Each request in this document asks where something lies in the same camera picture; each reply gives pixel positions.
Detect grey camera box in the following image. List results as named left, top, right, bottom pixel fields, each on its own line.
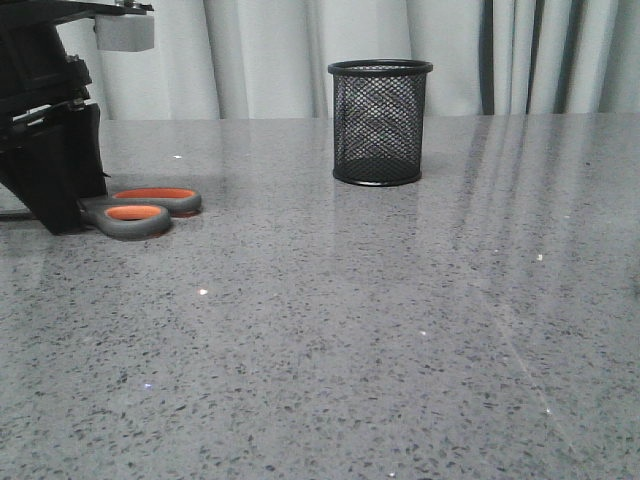
left=94, top=14, right=155, bottom=52

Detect grey curtain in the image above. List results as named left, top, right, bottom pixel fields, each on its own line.
left=59, top=1, right=639, bottom=120

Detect grey and orange scissors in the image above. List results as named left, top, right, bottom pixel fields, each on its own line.
left=0, top=187, right=203, bottom=242

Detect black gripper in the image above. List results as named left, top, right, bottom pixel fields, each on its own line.
left=1, top=1, right=154, bottom=235

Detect black mesh pen holder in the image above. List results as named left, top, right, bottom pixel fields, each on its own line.
left=328, top=59, right=433, bottom=187

